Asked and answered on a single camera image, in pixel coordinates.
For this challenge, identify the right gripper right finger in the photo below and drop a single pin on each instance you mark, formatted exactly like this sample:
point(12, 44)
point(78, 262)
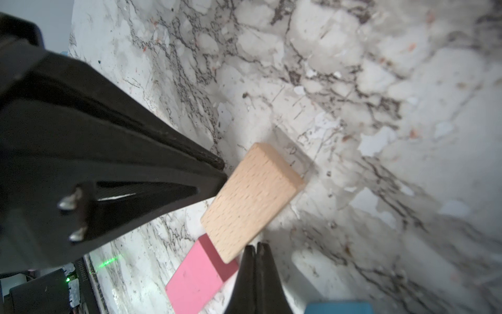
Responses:
point(270, 296)

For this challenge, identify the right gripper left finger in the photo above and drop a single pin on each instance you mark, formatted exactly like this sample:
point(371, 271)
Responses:
point(243, 298)

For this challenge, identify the blue block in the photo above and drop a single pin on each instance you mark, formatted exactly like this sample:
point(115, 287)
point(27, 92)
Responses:
point(339, 307)

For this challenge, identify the natural wood block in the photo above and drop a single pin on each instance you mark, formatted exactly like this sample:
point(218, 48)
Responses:
point(261, 186)

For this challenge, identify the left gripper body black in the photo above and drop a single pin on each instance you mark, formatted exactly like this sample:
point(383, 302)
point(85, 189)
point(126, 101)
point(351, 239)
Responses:
point(47, 199)

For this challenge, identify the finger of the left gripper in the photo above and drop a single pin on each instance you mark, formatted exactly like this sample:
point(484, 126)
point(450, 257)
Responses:
point(136, 180)
point(79, 85)

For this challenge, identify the pink block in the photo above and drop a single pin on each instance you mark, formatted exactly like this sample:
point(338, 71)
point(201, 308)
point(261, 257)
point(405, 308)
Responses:
point(199, 277)

